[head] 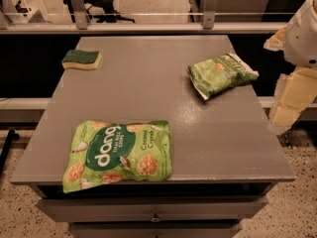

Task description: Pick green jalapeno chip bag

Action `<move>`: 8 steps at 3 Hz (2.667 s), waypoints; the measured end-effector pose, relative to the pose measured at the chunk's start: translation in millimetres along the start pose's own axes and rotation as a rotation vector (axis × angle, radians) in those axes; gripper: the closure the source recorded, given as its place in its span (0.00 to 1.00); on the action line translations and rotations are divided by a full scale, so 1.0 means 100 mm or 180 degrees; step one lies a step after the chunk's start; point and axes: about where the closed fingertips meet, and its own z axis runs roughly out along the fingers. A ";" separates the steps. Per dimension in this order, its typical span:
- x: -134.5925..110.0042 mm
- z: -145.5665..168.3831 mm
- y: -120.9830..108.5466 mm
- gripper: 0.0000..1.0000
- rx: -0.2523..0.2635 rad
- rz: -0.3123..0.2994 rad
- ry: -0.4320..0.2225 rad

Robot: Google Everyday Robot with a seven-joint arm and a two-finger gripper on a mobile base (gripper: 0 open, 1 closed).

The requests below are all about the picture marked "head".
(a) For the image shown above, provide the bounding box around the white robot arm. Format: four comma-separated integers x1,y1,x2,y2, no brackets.
264,0,317,133

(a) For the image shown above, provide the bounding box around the green and yellow sponge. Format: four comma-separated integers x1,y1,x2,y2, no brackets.
61,50,102,70

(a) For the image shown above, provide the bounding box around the green Dang rice chips bag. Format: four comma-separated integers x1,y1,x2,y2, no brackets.
62,120,172,193

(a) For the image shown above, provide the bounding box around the green jalapeno chip bag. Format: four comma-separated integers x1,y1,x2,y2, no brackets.
187,53,259,100

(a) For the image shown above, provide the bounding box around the black pole at left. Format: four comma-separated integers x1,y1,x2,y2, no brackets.
0,130,20,176

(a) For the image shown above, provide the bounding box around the grey metal railing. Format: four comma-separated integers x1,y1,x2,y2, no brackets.
1,0,286,35

